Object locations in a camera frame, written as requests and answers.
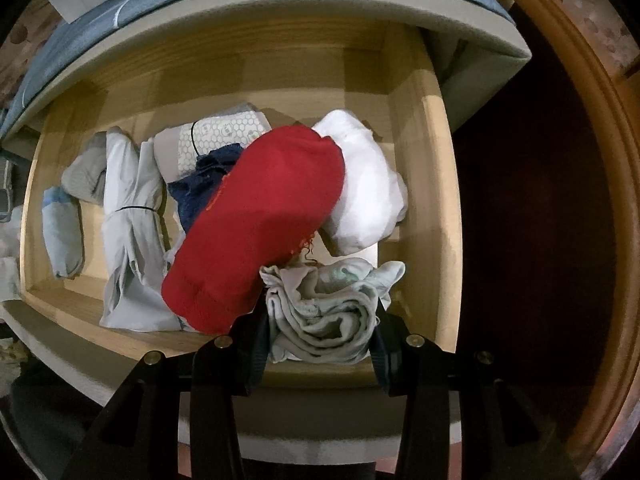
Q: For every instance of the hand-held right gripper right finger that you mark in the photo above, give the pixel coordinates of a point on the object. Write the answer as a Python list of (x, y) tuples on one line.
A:
[(382, 345)]

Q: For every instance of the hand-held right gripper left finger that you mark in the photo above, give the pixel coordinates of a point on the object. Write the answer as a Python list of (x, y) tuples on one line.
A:
[(261, 330)]

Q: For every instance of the pale green cloth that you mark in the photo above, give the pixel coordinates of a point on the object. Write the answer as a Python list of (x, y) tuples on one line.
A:
[(320, 320)]

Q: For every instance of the red knitted sock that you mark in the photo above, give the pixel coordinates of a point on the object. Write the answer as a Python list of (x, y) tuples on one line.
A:
[(260, 210)]

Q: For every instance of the navy blue underwear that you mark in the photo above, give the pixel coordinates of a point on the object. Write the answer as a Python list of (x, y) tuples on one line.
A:
[(200, 185)]

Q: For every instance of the white ribbed underwear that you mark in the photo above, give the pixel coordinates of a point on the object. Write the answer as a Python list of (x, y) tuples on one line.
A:
[(365, 185)]

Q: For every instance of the hexagon print underwear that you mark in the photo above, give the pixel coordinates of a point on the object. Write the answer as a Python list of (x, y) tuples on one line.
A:
[(220, 130)]

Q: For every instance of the grey sock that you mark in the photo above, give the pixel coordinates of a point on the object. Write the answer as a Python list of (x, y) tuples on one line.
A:
[(85, 175)]

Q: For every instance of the wooden drawer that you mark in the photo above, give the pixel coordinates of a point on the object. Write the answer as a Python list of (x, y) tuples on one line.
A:
[(300, 85)]

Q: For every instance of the light blue rolled underwear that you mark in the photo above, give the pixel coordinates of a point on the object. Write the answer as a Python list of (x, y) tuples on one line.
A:
[(62, 235)]

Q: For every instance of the pale grey banded rolled garment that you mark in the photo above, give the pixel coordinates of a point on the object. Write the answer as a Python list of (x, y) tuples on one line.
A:
[(130, 240)]

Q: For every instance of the grey upholstered bed frame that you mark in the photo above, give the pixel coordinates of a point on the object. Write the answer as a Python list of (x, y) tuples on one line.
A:
[(475, 45)]

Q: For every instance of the curved wooden frame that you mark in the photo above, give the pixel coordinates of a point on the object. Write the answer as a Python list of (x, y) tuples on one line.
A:
[(595, 70)]

